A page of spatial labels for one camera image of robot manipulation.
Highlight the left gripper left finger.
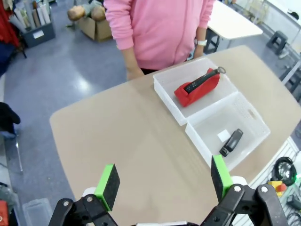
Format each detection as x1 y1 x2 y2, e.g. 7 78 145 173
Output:
48 163 120 226

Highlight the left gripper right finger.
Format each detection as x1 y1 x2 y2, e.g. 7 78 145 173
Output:
201 154 289 226

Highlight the black stapler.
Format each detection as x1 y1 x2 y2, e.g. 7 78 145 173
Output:
219 128 244 157

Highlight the red zip pencil case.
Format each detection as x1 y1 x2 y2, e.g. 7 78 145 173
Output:
174 67 228 108

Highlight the person's left forearm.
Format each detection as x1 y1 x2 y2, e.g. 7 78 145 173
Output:
196 25 208 42

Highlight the person's right forearm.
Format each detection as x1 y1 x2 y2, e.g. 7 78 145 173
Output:
121 46 142 70

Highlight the person's right hand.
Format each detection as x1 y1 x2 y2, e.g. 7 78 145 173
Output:
126 66 144 82

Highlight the white perforated plastic basket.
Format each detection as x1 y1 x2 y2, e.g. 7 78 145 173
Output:
152 57 239 127
185 91 271 172

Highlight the white paper label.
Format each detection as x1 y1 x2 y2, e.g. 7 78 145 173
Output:
217 130 231 142

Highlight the yellow emergency stop button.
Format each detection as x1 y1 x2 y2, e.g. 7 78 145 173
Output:
268 180 287 193

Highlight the black power adapter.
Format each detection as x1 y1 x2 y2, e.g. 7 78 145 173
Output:
286 194 301 210

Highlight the clear plastic box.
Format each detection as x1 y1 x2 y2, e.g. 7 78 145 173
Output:
22 198 52 226

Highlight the metal chair leg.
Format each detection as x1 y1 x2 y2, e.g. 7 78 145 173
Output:
15 134 24 174

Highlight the black jacket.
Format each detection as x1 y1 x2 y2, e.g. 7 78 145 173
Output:
0 102 21 133

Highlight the white table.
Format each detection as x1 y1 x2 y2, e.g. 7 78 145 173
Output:
206 1 263 41

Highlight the cardboard box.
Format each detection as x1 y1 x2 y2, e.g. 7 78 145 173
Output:
77 17 113 43

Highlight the person in pink hoodie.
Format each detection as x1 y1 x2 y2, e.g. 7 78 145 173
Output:
103 0 216 71

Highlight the blue denim garment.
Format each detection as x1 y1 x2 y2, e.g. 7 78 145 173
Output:
0 43 15 76

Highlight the grey storage bin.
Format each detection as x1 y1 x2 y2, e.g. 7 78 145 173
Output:
22 22 56 48

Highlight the brown paper roll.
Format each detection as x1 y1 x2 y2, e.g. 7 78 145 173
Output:
32 9 41 28

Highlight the white paper roll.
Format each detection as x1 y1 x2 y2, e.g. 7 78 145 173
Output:
39 0 52 24

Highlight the grey paper roll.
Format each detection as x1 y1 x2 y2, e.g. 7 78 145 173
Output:
9 16 27 34

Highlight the red dress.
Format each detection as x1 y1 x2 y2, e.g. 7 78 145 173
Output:
0 0 20 48

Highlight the slotted aluminium base plate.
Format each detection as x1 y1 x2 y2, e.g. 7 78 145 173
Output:
249 136 301 226

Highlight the coiled black cable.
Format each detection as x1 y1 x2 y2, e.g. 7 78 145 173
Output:
272 156 298 185

